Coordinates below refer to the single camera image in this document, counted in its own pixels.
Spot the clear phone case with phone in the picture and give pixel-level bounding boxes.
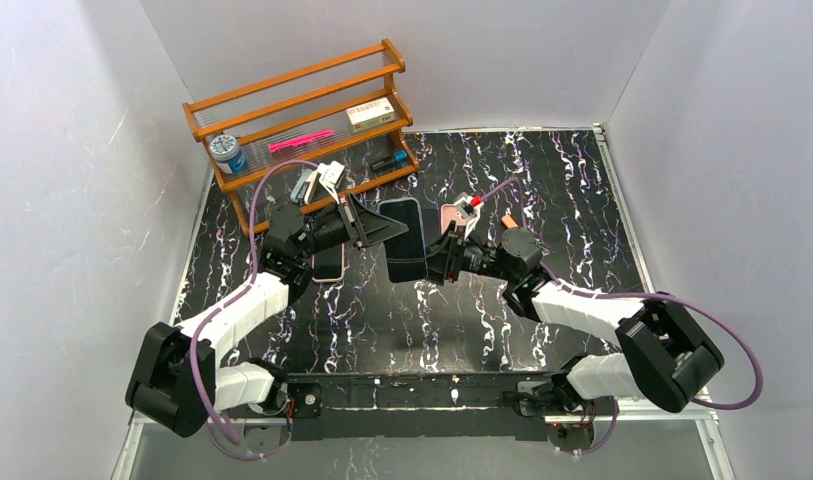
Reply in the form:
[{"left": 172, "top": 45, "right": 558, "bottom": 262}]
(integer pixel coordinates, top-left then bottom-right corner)
[{"left": 379, "top": 197, "right": 427, "bottom": 283}]

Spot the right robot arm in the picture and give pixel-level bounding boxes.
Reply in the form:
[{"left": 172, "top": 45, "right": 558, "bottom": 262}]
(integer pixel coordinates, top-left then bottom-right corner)
[{"left": 426, "top": 225, "right": 725, "bottom": 413}]

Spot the cream cased phone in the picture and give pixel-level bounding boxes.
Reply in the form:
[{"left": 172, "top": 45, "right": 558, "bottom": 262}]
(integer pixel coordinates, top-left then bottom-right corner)
[{"left": 312, "top": 244, "right": 345, "bottom": 284}]

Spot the teal eraser block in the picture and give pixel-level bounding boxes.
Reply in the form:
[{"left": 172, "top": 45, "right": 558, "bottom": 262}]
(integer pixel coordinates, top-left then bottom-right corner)
[{"left": 290, "top": 169, "right": 314, "bottom": 205}]

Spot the black blue marker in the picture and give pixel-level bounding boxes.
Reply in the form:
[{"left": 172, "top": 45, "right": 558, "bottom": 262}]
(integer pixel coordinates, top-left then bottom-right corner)
[{"left": 369, "top": 150, "right": 409, "bottom": 174}]

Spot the pink highlighter pen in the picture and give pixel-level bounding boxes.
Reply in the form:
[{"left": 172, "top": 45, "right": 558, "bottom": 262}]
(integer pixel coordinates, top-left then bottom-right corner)
[{"left": 268, "top": 129, "right": 335, "bottom": 154}]

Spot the black smartphone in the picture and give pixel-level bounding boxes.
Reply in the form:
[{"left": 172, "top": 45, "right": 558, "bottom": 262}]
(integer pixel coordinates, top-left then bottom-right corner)
[{"left": 421, "top": 206, "right": 441, "bottom": 255}]

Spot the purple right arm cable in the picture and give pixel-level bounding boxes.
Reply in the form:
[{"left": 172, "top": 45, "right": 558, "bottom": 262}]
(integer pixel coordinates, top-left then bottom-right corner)
[{"left": 475, "top": 176, "right": 765, "bottom": 458}]

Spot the blue round jar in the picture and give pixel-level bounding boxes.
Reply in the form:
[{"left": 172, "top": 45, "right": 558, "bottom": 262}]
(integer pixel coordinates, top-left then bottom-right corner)
[{"left": 208, "top": 134, "right": 247, "bottom": 175}]

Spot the orange wooden shelf rack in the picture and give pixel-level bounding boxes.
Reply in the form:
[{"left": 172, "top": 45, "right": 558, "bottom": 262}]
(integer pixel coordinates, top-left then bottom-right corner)
[{"left": 182, "top": 39, "right": 419, "bottom": 235}]

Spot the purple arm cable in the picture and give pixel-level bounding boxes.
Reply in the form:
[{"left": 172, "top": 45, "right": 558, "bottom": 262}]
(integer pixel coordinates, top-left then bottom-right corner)
[
  {"left": 189, "top": 160, "right": 324, "bottom": 462},
  {"left": 475, "top": 176, "right": 765, "bottom": 458}
]

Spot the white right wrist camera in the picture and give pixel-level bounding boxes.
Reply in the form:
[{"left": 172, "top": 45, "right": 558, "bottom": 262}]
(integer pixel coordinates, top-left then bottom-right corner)
[{"left": 453, "top": 193, "right": 483, "bottom": 238}]

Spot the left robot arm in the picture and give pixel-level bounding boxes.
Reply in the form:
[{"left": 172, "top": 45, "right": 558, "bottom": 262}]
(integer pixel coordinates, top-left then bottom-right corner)
[{"left": 125, "top": 194, "right": 409, "bottom": 443}]

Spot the white medicine box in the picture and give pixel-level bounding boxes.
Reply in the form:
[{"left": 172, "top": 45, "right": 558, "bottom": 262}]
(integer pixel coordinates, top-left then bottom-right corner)
[{"left": 345, "top": 97, "right": 396, "bottom": 133}]

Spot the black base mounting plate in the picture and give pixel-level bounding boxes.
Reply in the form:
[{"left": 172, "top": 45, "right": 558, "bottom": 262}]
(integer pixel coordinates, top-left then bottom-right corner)
[{"left": 223, "top": 372, "right": 619, "bottom": 442}]

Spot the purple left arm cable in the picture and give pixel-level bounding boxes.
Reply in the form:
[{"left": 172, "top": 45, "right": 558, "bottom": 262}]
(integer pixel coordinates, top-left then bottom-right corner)
[{"left": 189, "top": 160, "right": 324, "bottom": 462}]

